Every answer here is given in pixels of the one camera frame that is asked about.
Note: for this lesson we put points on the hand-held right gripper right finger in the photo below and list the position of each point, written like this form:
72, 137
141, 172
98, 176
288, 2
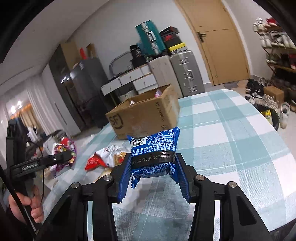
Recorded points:
182, 180

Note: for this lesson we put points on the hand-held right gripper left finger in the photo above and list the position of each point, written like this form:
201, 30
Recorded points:
123, 180

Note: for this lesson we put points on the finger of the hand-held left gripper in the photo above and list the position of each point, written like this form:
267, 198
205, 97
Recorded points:
57, 158

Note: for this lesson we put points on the purple snack packet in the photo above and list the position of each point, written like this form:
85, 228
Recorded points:
66, 144

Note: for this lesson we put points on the pile of snack packets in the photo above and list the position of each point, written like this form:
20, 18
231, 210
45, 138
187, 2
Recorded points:
101, 157

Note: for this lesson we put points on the blue snack packet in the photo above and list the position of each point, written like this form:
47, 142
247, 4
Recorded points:
152, 143

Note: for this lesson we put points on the pink snack packet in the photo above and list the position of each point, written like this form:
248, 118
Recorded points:
158, 93

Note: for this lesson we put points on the person's left hand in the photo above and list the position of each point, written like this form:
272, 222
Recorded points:
37, 213

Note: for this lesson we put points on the white curtain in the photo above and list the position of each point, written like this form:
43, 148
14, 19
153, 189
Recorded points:
41, 99

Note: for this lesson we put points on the grey refrigerator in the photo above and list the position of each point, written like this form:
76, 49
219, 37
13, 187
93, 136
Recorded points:
90, 92

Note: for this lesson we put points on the dark tall cabinet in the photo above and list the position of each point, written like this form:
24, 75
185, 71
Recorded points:
60, 74

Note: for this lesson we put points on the white drawer dresser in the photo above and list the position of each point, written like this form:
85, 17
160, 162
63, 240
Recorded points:
129, 80

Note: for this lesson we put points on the grey door mat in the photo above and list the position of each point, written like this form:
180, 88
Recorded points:
231, 85

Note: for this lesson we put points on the beige suitcase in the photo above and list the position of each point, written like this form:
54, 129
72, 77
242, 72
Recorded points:
165, 74

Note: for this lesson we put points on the silver suitcase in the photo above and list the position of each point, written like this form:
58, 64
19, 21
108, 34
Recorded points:
187, 71

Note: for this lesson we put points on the brown carton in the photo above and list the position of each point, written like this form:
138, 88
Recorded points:
91, 51

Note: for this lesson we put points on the scattered shoes heap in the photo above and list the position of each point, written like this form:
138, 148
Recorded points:
261, 92

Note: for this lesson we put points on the black storage box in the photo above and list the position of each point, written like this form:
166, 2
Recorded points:
138, 63

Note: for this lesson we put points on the small brown cardboard box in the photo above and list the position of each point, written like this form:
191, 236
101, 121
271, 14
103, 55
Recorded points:
274, 95

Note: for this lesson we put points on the black paper bag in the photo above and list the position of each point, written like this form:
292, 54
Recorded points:
136, 52

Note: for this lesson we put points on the yellow black shoebox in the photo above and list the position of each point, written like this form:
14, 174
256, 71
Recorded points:
177, 47

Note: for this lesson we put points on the wooden door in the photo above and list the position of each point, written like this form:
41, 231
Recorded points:
217, 46

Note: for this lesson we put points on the red black shoebox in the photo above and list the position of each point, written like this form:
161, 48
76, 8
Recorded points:
172, 38

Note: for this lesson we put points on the teal suitcase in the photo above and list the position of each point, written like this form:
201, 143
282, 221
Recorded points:
150, 38

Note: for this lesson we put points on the wooden shoe rack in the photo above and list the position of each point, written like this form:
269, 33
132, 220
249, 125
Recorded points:
277, 66

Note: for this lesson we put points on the shoe rack with shoes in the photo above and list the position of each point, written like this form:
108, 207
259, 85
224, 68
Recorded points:
275, 37

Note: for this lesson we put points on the white arched frame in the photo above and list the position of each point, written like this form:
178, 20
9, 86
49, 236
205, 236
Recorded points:
115, 61

